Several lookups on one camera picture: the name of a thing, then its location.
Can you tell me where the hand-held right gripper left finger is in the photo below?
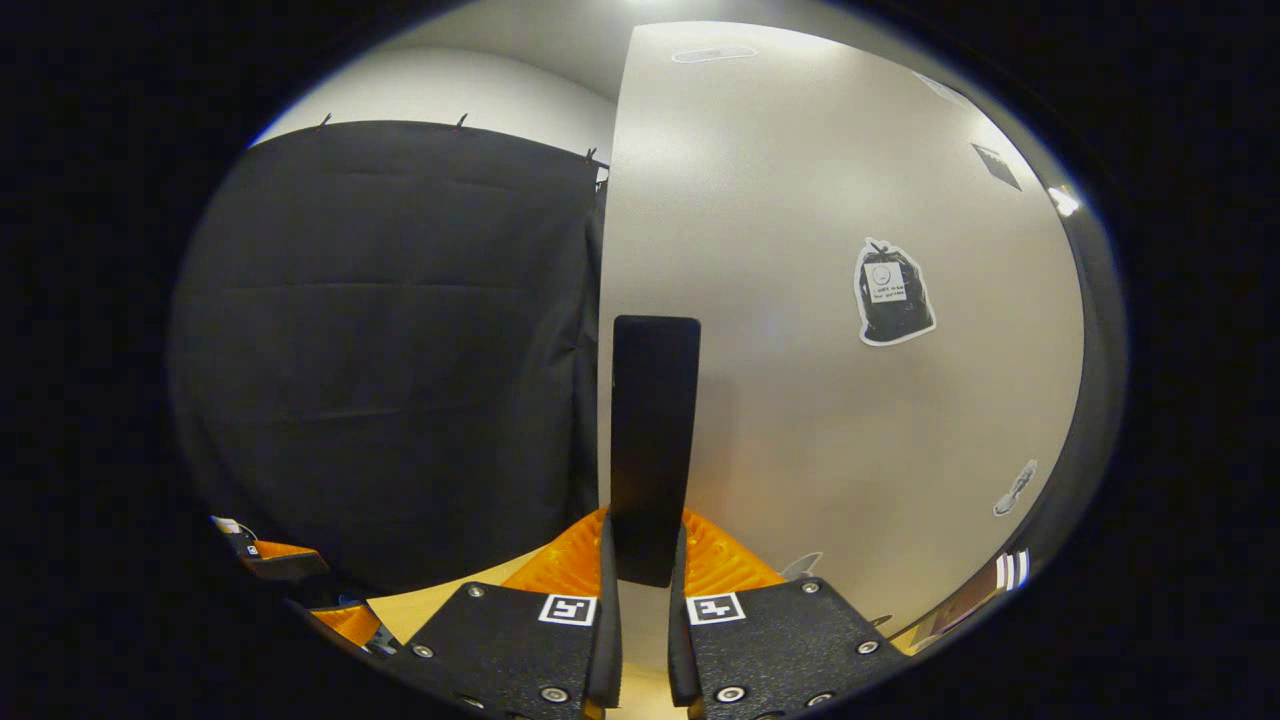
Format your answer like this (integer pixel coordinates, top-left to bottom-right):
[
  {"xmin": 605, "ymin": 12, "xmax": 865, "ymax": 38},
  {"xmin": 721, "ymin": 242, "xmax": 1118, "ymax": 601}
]
[{"xmin": 383, "ymin": 508, "xmax": 624, "ymax": 720}]

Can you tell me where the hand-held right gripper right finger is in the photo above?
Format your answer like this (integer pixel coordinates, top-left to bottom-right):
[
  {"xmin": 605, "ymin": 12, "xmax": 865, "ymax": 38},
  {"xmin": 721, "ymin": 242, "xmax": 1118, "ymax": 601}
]
[{"xmin": 668, "ymin": 510, "xmax": 906, "ymax": 720}]

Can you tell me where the black door handle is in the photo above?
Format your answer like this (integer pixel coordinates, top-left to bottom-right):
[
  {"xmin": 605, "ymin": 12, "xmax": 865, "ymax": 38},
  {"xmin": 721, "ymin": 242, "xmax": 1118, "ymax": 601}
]
[{"xmin": 610, "ymin": 315, "xmax": 702, "ymax": 589}]

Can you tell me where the black backdrop cloth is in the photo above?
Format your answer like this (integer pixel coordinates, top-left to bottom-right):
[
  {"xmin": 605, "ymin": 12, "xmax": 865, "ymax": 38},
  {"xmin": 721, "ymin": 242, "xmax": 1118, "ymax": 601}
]
[{"xmin": 168, "ymin": 120, "xmax": 609, "ymax": 596}]

